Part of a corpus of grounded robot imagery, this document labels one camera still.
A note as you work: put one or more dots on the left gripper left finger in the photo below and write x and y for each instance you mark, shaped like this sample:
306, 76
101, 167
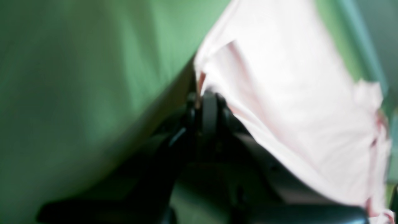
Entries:
148, 201

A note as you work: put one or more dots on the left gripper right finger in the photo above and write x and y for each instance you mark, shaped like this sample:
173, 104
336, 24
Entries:
260, 189

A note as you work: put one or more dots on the pink t-shirt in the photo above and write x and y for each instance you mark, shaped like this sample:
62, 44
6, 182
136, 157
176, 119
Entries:
280, 73

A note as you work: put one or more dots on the green table cloth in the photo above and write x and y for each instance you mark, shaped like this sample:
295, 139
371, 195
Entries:
74, 75

